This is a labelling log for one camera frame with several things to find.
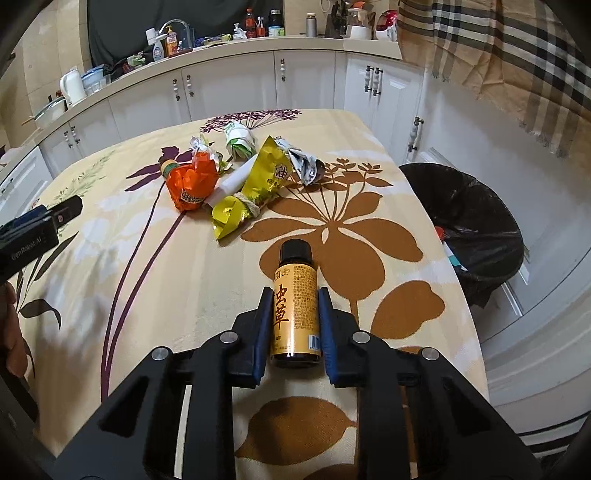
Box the white pot with glass lid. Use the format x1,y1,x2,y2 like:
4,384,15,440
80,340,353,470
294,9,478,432
33,96,68,130

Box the white blender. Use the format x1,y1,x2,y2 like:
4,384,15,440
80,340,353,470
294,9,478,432
345,8,372,40

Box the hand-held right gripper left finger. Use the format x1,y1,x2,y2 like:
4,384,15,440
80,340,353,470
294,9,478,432
51,286,276,480

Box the silver wrapper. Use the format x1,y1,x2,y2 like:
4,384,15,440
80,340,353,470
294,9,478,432
189,134,234,174

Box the chrome faucet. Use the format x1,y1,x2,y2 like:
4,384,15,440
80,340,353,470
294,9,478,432
154,18,195,51

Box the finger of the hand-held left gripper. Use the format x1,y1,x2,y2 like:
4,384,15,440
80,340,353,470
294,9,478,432
0,195,84,232

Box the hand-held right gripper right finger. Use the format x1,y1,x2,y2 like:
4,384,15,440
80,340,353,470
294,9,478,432
318,286,543,480

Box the brown bottle with yellow label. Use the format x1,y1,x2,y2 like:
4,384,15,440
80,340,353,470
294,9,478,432
269,239,322,368

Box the white paper strip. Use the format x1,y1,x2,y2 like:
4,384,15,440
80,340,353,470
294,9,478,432
203,154,257,208

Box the grey printed wrapper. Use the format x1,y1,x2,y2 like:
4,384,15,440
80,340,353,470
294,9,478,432
272,135,326,186

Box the person's left hand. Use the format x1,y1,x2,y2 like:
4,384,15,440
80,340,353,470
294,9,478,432
0,281,29,385

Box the white electric kettle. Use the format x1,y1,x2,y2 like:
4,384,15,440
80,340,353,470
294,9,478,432
60,69,87,106

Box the floral tablecloth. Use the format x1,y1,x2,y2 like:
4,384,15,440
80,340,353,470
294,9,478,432
9,108,483,480

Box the yellow snack wrapper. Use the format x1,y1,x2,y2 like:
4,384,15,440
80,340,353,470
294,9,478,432
211,136,293,241

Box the white detergent bottle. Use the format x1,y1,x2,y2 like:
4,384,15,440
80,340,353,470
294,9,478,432
146,28,166,62

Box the trash bin with black bag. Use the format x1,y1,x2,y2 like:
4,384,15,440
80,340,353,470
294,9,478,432
399,162,525,308

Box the black knife block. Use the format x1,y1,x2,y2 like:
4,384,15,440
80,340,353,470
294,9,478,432
325,2,347,38

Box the white kitchen base cabinets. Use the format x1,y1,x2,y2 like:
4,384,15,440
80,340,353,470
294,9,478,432
0,48,426,195

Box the red rice cooker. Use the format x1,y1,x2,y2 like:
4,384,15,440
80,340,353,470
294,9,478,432
375,10,399,41

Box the clear container with blue lid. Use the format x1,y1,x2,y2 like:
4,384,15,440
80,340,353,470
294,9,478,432
82,67,112,95

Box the orange plastic bag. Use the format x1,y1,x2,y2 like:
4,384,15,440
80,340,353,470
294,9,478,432
168,152,219,213

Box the plaid beige cloth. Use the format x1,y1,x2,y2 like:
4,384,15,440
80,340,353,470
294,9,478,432
396,0,591,158

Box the green and white packet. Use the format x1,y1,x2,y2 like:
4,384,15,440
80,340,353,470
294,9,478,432
224,122,257,161

